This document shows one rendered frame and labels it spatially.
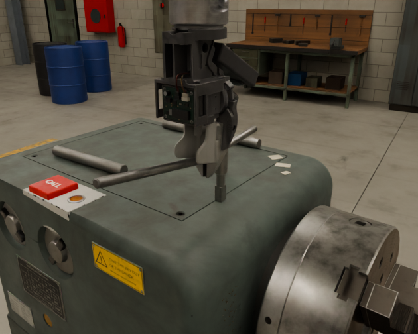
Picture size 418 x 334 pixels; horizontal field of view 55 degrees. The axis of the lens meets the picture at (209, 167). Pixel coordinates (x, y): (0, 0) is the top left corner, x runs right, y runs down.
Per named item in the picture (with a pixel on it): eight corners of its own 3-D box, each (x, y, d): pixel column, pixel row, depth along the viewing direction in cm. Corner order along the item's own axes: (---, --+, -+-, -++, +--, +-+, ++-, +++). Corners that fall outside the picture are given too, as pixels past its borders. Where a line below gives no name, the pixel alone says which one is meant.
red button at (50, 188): (29, 195, 70) (27, 184, 69) (60, 183, 74) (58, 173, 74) (49, 205, 67) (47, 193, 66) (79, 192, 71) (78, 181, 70)
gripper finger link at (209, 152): (186, 187, 57) (184, 124, 53) (211, 173, 61) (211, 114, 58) (204, 193, 55) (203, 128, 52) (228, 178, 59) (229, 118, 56)
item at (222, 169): (218, 194, 68) (219, 132, 62) (229, 199, 67) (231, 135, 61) (211, 200, 66) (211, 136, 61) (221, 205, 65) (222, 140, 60)
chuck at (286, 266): (243, 413, 64) (268, 236, 56) (318, 321, 89) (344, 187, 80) (262, 427, 63) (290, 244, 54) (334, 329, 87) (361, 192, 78)
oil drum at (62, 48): (44, 101, 670) (34, 47, 636) (71, 95, 717) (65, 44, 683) (68, 106, 642) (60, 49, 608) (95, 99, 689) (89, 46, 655)
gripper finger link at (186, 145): (168, 180, 59) (166, 120, 55) (194, 168, 63) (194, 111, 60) (184, 186, 57) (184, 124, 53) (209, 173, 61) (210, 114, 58)
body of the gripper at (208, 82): (154, 122, 54) (149, 28, 50) (194, 109, 61) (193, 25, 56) (198, 132, 50) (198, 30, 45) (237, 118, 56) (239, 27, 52)
